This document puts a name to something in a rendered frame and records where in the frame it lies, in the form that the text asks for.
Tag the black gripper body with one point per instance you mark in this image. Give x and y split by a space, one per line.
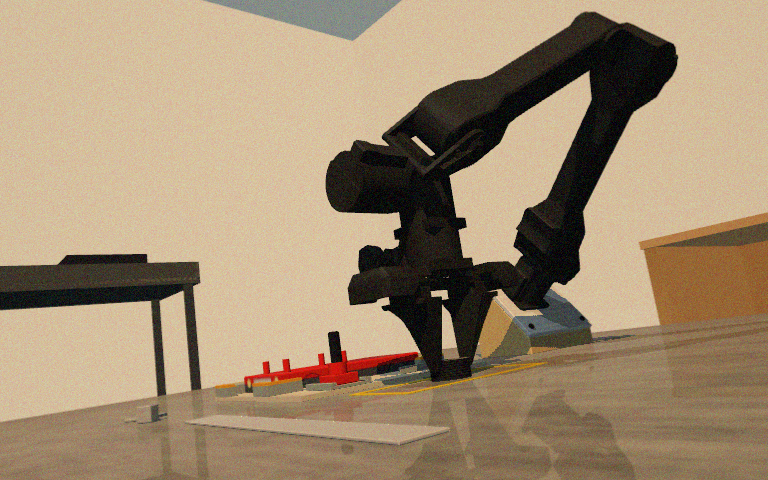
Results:
433 249

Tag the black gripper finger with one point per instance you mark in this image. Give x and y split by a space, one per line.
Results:
423 319
468 314

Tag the black wheel with grey hub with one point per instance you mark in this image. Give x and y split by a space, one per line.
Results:
454 368

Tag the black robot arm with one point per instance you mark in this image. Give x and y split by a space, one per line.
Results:
463 121

